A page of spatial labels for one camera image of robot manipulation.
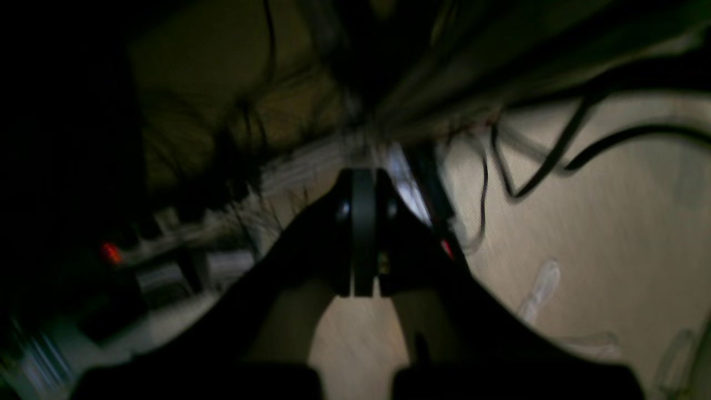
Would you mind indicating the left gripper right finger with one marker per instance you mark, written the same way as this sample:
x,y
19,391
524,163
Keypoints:
x,y
463,343

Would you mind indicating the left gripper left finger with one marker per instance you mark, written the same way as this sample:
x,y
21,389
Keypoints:
x,y
280,300

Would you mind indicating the grey power strip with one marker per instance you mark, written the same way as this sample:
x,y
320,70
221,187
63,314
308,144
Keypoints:
x,y
207,255

